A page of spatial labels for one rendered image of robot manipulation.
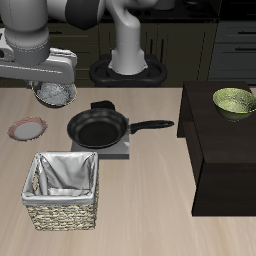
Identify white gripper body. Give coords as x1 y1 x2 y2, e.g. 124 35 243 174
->
0 47 79 85

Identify black bowl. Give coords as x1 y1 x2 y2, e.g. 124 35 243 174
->
31 81 78 109

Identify white plate with red rim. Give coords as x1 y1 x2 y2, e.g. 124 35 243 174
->
7 116 49 142

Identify dark grey stove plate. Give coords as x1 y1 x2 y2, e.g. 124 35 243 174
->
70 117 131 160

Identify green bowl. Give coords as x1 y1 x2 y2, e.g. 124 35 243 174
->
212 87 256 123

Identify black frying pan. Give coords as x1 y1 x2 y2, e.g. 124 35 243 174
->
66 108 175 150

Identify dark kitchen cupboards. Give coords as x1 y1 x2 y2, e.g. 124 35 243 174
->
0 0 256 89

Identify wicker basket with white liner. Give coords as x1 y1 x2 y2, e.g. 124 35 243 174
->
21 151 100 232

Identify dark wooden cabinet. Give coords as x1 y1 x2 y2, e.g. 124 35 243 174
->
176 80 256 217

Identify flat black base plate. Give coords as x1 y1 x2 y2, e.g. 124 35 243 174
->
88 53 168 85

